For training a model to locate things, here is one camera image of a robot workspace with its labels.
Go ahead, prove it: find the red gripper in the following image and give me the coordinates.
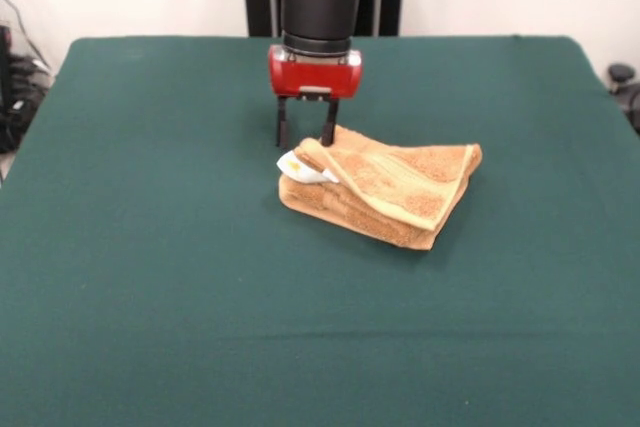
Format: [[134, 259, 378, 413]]
[[268, 44, 365, 149]]

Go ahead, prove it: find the tan terry towel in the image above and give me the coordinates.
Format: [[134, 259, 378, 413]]
[[276, 124, 485, 252]]

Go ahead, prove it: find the dark green table cloth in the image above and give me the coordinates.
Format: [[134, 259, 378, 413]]
[[0, 35, 640, 427]]

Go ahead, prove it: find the thin wall cable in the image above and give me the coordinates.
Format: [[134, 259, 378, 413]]
[[0, 0, 51, 69]]

